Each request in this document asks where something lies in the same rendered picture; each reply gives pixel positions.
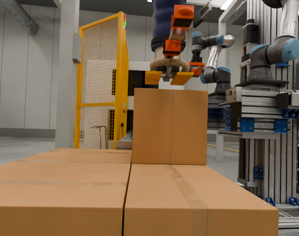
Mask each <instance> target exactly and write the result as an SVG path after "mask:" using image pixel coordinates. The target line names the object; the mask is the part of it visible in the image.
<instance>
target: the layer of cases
mask: <svg viewBox="0 0 299 236"><path fill-rule="evenodd" d="M278 223H279V210H278V209H277V208H275V207H274V206H272V205H271V204H269V203H267V202H266V201H264V200H262V199H261V198H259V197H257V196H256V195H254V194H252V193H251V192H249V191H247V190H246V189H244V188H242V187H241V186H239V185H237V184H236V183H234V182H233V181H231V180H229V179H228V178H226V177H224V176H223V175H221V174H219V173H218V172H216V171H214V170H213V169H211V168H209V167H208V166H206V165H187V164H145V163H132V150H120V149H83V148H57V149H53V150H50V151H47V152H43V153H40V154H37V155H33V156H29V157H26V158H23V159H20V160H16V161H13V162H9V163H5V164H2V165H0V236H278Z"/></svg>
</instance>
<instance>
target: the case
mask: <svg viewBox="0 0 299 236"><path fill-rule="evenodd" d="M207 119H208V91H204V90H181V89H157V88H134V108H133V135H132V163H145V164H187V165H206V159H207Z"/></svg>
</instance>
